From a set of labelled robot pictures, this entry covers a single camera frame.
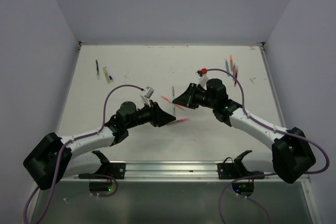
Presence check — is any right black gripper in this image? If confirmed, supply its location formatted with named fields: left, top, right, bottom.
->
left=173, top=82, right=217, bottom=109

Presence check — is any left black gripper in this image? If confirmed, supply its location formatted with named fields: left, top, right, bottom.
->
left=125, top=99, right=175, bottom=129

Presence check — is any green thin pen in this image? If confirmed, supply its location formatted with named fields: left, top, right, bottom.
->
left=172, top=85, right=176, bottom=116

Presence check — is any red highlighter pen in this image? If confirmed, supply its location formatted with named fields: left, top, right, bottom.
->
left=160, top=95, right=185, bottom=111

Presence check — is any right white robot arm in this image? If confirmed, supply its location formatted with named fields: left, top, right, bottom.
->
left=173, top=79, right=316, bottom=184

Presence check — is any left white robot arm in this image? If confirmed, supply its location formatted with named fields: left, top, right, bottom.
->
left=23, top=100, right=176, bottom=190

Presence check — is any light blue pen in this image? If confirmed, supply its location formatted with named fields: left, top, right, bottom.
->
left=225, top=59, right=230, bottom=78

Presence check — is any purple red pen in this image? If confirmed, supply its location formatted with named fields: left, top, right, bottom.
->
left=233, top=64, right=238, bottom=86

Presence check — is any orange tipped pen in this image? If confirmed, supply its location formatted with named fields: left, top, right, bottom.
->
left=229, top=55, right=235, bottom=73

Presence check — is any yellow highlighter pen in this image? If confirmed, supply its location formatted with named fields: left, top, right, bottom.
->
left=102, top=67, right=111, bottom=84

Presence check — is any dark green pen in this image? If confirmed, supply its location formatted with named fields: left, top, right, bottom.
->
left=95, top=60, right=100, bottom=80

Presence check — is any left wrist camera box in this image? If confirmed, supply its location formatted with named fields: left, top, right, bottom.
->
left=140, top=87, right=154, bottom=105

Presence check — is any aluminium mounting rail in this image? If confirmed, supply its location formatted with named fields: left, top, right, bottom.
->
left=63, top=156, right=269, bottom=180

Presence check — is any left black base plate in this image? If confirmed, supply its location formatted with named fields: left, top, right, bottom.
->
left=106, top=163, right=126, bottom=179

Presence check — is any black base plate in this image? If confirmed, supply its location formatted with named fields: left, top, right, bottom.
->
left=106, top=163, right=126, bottom=179
left=217, top=163, right=263, bottom=179

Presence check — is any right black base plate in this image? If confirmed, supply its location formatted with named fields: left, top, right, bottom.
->
left=217, top=163, right=263, bottom=179

